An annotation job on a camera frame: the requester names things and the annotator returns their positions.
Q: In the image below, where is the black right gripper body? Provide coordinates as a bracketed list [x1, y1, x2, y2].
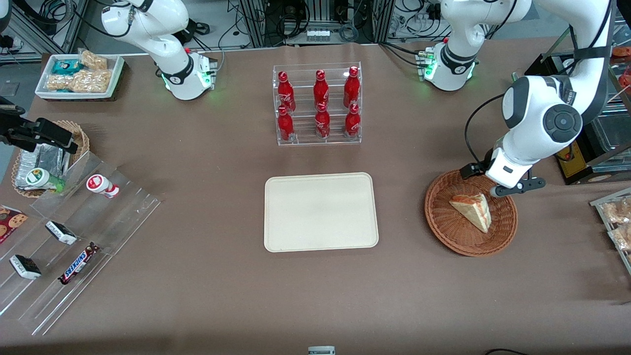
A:
[0, 121, 38, 151]

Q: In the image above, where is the triangular sandwich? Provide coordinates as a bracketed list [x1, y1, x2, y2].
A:
[449, 193, 492, 234]

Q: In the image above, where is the small brown wicker basket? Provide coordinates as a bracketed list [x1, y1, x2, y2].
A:
[11, 120, 91, 199]

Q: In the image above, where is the large brown wicker basket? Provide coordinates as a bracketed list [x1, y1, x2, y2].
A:
[424, 169, 519, 257]

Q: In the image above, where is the white snack tray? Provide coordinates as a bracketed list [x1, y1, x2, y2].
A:
[35, 53, 126, 102]

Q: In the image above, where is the metal tray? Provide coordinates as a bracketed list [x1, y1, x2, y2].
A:
[590, 187, 631, 276]

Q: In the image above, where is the beige plastic tray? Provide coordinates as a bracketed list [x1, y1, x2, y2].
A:
[264, 172, 380, 253]

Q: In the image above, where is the silver foil packet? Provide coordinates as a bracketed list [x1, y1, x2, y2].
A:
[37, 144, 70, 179]
[15, 149, 41, 188]

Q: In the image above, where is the green white yoghurt bottle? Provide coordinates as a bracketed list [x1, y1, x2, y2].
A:
[25, 168, 66, 194]

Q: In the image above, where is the large rice cracker pack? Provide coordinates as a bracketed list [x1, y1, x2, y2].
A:
[46, 69, 113, 94]

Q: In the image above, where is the red white yoghurt bottle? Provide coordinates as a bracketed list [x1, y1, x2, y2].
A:
[86, 174, 120, 199]

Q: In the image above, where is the teal snack packet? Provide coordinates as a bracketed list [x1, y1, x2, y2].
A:
[52, 59, 84, 75]

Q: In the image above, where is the black food warmer machine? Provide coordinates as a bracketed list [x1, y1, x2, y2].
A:
[512, 27, 631, 186]

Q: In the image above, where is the small rice cracker pack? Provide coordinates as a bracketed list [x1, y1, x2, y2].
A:
[79, 49, 108, 71]

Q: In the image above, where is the red cookie package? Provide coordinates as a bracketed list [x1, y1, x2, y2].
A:
[0, 205, 29, 245]

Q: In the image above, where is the black white chocolate bar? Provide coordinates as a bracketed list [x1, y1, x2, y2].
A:
[45, 220, 78, 246]
[9, 254, 42, 281]

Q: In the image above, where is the clear acrylic stepped shelf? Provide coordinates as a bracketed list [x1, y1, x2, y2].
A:
[0, 150, 162, 337]

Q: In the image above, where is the clear food container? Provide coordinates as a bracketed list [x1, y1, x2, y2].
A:
[590, 114, 631, 152]

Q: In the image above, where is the clear bagged pastry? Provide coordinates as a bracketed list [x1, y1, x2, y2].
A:
[607, 224, 631, 252]
[602, 197, 631, 225]

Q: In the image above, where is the red cola bottle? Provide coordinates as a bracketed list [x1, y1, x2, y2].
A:
[277, 106, 295, 142]
[314, 70, 330, 110]
[344, 66, 361, 108]
[345, 104, 361, 138]
[277, 71, 296, 113]
[315, 102, 331, 139]

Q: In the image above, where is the brown snickers bar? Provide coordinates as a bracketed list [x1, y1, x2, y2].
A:
[58, 242, 101, 285]

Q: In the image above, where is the clear acrylic bottle rack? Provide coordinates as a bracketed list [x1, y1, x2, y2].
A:
[272, 62, 363, 146]

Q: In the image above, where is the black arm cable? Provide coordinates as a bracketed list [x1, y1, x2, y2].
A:
[463, 93, 506, 168]

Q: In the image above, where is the aluminium equipment frame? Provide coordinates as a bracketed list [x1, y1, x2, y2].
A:
[239, 0, 395, 48]

